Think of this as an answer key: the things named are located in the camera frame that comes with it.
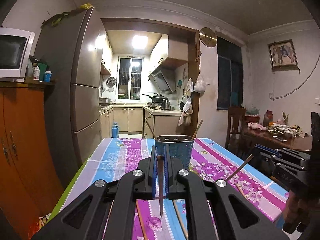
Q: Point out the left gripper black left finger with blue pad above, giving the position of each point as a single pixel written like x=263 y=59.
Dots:
x=104 y=210

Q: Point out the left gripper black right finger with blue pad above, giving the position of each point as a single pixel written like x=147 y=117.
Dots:
x=215 y=210

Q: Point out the dark wooden chopstick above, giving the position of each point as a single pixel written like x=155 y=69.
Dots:
x=160 y=165

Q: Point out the kitchen window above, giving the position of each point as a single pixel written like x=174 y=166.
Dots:
x=129 y=78

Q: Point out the dark wooden dining table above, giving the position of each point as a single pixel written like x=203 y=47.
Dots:
x=251 y=137

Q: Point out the red glass jar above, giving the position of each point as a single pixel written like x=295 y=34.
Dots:
x=268 y=118

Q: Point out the pink cloth on table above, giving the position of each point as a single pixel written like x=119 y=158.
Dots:
x=256 y=126

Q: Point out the orange wooden cabinet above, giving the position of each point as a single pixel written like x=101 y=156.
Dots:
x=30 y=187

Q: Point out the floral purple blue tablecloth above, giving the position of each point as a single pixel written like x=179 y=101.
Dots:
x=115 y=157

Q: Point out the wooden dining chair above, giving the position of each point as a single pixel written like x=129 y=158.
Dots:
x=236 y=117

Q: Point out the blue perforated utensil holder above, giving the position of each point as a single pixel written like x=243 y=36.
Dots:
x=180 y=147

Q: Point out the blue thermos bottle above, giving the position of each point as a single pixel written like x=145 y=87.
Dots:
x=115 y=130

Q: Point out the chopstick in holder right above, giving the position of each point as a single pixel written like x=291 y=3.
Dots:
x=197 y=129

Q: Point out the chopstick in holder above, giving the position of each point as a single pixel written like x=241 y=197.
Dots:
x=155 y=137
x=197 y=129

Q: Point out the chopstick in holder left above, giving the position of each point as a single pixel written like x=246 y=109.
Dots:
x=155 y=137

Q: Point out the framed elephant picture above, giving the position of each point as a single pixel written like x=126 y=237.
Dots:
x=283 y=56

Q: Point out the steel electric kettle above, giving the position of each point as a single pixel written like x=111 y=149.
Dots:
x=166 y=104

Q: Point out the white plastic bag hanging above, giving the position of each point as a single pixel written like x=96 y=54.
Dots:
x=200 y=85

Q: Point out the black wok on stove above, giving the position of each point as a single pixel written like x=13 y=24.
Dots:
x=158 y=98

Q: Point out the blue lidded jar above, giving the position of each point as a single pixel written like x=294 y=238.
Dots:
x=47 y=76

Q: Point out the steel range hood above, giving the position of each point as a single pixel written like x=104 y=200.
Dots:
x=164 y=78

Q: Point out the white medicine bottle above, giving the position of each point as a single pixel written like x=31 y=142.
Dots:
x=36 y=73

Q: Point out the grey tall refrigerator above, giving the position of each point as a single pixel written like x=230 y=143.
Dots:
x=69 y=45

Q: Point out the white microwave oven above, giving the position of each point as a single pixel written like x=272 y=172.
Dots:
x=15 y=50

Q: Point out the dark window right wall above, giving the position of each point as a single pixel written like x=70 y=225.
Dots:
x=230 y=75

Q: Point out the round brass wall clock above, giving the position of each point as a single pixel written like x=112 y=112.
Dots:
x=208 y=37

